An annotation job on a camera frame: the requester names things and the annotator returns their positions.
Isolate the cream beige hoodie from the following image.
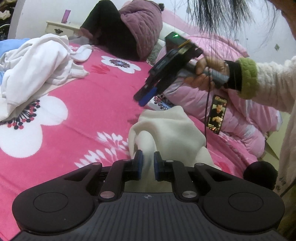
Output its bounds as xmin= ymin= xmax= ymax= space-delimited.
xmin=125 ymin=106 xmax=218 ymax=193

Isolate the right forearm fluffy sleeve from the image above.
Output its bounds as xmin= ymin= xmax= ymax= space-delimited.
xmin=224 ymin=57 xmax=295 ymax=115

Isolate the person's right hand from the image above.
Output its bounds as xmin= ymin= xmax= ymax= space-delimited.
xmin=184 ymin=57 xmax=230 ymax=91

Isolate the mauve quilted jacket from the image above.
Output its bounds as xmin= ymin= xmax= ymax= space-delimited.
xmin=119 ymin=0 xmax=165 ymax=60

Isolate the pink floral blanket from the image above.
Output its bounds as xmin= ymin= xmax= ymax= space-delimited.
xmin=0 ymin=41 xmax=258 ymax=241

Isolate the black garment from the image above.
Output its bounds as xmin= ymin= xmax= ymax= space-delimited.
xmin=80 ymin=1 xmax=140 ymax=61

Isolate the smartphone showing video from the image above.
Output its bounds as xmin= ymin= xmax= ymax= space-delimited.
xmin=206 ymin=95 xmax=227 ymax=135

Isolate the pink quilted duvet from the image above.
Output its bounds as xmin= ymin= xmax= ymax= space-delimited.
xmin=145 ymin=9 xmax=282 ymax=159

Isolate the white crumpled garment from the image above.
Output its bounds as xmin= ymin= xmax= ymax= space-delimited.
xmin=1 ymin=34 xmax=92 ymax=120

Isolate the cream bedside table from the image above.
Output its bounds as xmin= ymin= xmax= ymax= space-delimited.
xmin=45 ymin=21 xmax=80 ymax=37

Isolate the purple cup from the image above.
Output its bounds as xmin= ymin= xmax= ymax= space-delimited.
xmin=61 ymin=9 xmax=71 ymax=24

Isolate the blue cloth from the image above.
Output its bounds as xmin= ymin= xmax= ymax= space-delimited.
xmin=1 ymin=38 xmax=30 ymax=83

